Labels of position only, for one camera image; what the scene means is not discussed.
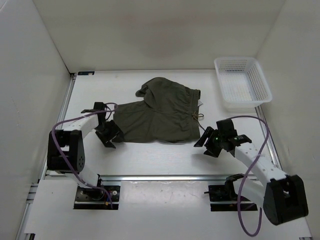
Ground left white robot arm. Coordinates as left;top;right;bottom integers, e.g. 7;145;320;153
46;102;124;200

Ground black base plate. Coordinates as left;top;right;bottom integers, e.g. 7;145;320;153
73;185;121;210
204;185;258;212

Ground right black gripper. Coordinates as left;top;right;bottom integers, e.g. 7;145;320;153
194;126;225;158

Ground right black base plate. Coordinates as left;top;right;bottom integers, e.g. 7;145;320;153
204;185;258;212

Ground olive green shorts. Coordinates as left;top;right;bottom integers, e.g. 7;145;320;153
113;77;201;143

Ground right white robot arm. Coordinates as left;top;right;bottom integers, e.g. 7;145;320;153
194;119;309;226

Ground small blue corner label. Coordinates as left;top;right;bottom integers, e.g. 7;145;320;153
77;71;95;76

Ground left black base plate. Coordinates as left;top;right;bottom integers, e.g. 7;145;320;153
73;185;121;210

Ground white plastic basket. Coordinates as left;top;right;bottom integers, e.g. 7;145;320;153
214;56;273;113

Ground aluminium rail frame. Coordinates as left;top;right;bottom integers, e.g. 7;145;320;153
14;72;313;240

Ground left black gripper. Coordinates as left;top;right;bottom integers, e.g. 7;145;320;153
94;119;124;149

